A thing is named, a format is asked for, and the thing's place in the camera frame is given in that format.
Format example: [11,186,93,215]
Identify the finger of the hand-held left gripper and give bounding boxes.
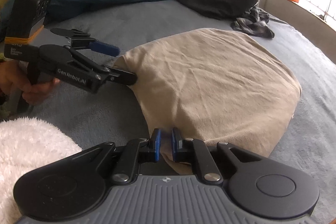
[69,49,138,86]
[51,28,121,57]

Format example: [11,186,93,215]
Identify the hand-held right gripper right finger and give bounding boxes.
[171,127,263,184]

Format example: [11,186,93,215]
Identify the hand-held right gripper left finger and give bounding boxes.
[71,128,161,185]

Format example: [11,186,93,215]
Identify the beige pants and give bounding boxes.
[114,28,302,176]

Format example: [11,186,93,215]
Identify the person's left hand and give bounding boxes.
[0,61,61,105]

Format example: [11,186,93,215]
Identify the grey bed sheet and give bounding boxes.
[0,0,336,224]

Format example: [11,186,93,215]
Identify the white towel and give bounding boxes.
[0,117,83,224]

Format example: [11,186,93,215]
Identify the dark grey pillow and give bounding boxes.
[176,0,259,20]

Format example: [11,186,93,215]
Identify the grey plaid shorts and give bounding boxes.
[231,5,275,39]

